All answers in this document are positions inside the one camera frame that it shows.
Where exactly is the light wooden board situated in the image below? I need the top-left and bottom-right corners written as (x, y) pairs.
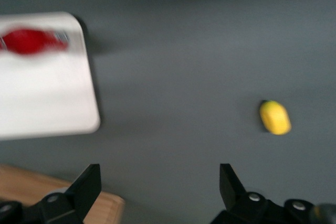
top-left (0, 163), bottom-right (125, 224)

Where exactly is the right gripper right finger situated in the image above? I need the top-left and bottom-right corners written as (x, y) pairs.
top-left (209, 163), bottom-right (316, 224)

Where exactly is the grey cable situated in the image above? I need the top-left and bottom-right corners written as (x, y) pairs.
top-left (308, 202), bottom-right (336, 224)

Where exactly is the red coke bottle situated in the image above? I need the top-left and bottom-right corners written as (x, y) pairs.
top-left (0, 28), bottom-right (70, 55)

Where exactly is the yellow toy lemon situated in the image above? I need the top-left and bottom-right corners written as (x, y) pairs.
top-left (259, 100), bottom-right (292, 136)

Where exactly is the white rectangular tray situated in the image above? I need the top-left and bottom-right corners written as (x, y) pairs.
top-left (0, 11), bottom-right (101, 141)

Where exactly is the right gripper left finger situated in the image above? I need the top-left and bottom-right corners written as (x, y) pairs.
top-left (0, 164), bottom-right (102, 224)

